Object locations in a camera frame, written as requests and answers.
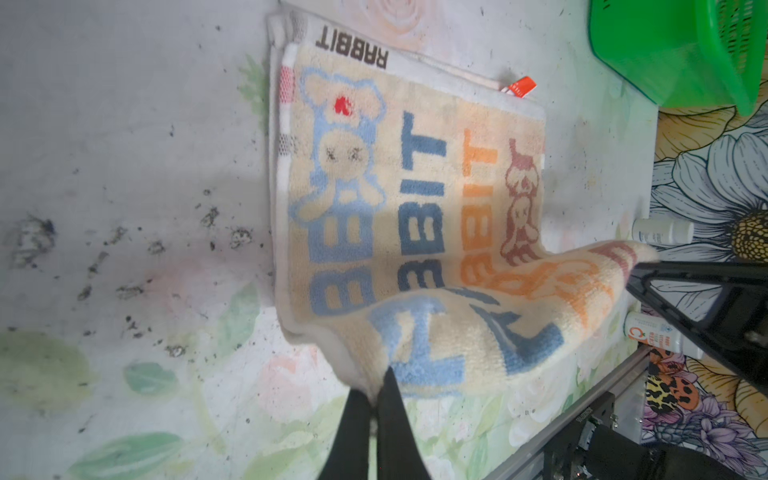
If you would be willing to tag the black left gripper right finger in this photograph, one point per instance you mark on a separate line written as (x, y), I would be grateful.
(398, 457)

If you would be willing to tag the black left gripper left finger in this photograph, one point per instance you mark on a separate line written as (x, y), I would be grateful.
(348, 458)

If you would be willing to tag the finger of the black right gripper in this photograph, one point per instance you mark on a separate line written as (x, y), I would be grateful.
(702, 300)

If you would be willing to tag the blue beige patterned towel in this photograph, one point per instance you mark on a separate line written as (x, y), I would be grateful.
(406, 222)

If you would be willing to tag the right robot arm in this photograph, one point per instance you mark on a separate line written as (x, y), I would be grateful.
(609, 455)

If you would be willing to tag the white orange label bottle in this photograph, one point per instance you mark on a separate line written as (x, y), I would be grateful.
(656, 332)

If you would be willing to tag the small white bottle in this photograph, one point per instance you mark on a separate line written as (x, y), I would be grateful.
(663, 231)

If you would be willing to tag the green plastic basket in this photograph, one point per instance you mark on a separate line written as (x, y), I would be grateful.
(684, 54)

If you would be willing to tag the aluminium front rail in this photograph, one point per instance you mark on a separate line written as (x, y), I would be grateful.
(625, 382)

